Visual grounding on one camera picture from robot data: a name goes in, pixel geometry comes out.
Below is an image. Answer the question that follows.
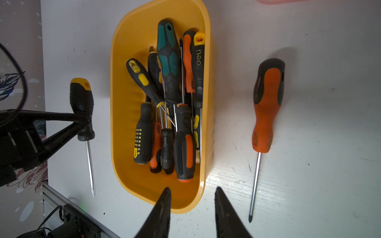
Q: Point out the orange black large screwdriver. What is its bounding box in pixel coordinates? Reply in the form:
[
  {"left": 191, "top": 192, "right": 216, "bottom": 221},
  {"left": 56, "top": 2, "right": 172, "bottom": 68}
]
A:
[{"left": 249, "top": 58, "right": 285, "bottom": 222}]

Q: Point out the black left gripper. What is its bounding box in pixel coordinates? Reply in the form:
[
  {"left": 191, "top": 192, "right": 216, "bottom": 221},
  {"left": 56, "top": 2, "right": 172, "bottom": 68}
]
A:
[{"left": 1, "top": 110, "right": 45, "bottom": 186}]

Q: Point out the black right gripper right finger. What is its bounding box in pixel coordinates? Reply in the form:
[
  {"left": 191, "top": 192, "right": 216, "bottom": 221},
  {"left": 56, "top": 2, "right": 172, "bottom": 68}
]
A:
[{"left": 215, "top": 187, "right": 252, "bottom": 238}]

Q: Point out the small orange black screwdriver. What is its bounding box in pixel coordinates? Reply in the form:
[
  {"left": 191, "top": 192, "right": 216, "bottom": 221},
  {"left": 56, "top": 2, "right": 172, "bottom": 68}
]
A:
[{"left": 174, "top": 104, "right": 196, "bottom": 183}]

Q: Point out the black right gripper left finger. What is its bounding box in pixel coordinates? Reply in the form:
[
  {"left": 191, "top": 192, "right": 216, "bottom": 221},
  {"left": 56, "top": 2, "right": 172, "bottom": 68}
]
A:
[{"left": 135, "top": 187, "right": 172, "bottom": 238}]

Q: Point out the deli black yellow screwdriver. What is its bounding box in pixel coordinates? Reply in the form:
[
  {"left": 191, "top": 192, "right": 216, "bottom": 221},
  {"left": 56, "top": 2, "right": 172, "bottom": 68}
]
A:
[{"left": 191, "top": 31, "right": 205, "bottom": 151}]

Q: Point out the black long screwdriver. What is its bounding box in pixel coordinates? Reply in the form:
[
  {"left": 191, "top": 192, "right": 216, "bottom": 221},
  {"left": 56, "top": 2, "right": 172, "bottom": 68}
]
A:
[{"left": 126, "top": 58, "right": 176, "bottom": 127}]

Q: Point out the green black screwdriver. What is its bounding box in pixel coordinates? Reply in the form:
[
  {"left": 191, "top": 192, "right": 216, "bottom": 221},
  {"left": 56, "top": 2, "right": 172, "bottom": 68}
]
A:
[{"left": 157, "top": 19, "right": 182, "bottom": 108}]

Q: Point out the yellow storage box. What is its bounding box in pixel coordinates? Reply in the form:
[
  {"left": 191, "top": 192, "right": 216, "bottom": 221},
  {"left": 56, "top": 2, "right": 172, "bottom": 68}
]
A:
[{"left": 110, "top": 1, "right": 217, "bottom": 214}]

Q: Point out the pink tray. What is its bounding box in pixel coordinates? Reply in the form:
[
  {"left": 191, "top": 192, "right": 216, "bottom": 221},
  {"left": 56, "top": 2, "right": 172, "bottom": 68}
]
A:
[{"left": 255, "top": 0, "right": 316, "bottom": 5}]

